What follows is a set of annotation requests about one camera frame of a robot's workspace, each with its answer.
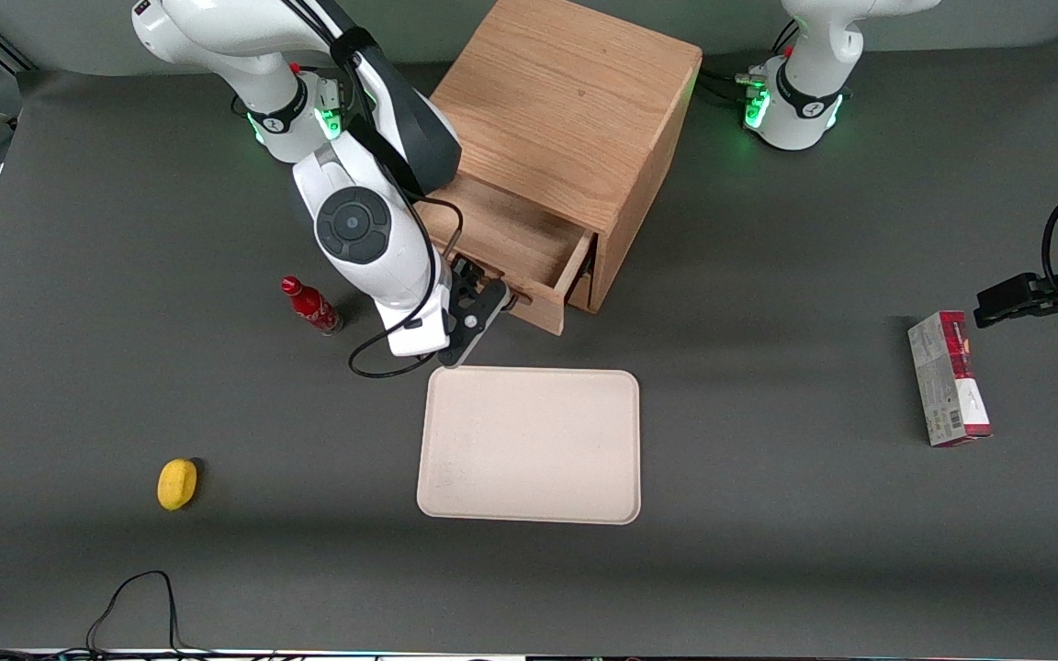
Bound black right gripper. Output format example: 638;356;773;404
435;257;510;368

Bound wooden drawer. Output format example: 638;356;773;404
414;174;596;337

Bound wooden drawer cabinet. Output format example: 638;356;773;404
428;0;703;315

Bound red plaid cardboard box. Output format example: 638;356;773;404
907;310;994;448

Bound cream plastic tray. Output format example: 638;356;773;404
416;366;642;526

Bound red soda bottle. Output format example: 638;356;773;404
280;275;344;337

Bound yellow lemon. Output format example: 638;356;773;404
157;458;200;511

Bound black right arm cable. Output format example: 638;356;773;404
348;197;466;380

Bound black left base cables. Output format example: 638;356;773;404
699;18;801;104

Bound black cable at table edge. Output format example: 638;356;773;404
84;570;186;655

